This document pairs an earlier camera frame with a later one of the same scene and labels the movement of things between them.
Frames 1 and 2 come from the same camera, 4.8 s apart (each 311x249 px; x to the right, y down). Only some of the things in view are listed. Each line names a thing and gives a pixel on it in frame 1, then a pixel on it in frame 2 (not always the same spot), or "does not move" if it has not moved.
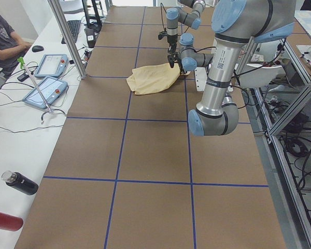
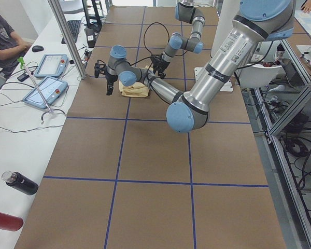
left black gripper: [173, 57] to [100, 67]
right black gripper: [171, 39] to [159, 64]
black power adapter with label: [90, 37] does not move
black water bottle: [20, 182] does not move
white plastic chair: [253, 75] does not move
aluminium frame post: [69, 38] does not move
